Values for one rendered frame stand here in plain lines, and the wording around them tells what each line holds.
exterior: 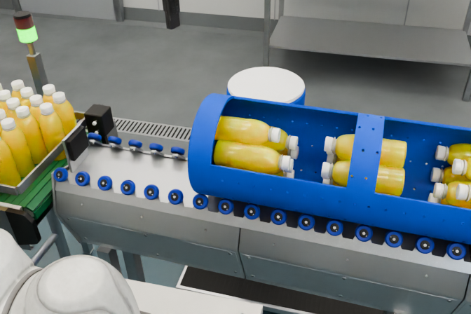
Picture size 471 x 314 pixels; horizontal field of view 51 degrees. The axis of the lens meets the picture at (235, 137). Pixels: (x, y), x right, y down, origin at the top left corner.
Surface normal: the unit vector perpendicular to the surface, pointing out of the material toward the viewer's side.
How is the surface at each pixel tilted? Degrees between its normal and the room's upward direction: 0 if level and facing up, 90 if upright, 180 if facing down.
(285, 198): 99
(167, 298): 2
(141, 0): 90
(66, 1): 90
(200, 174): 89
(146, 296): 2
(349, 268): 70
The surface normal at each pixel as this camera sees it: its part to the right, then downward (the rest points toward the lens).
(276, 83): -0.02, -0.81
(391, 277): -0.27, 0.25
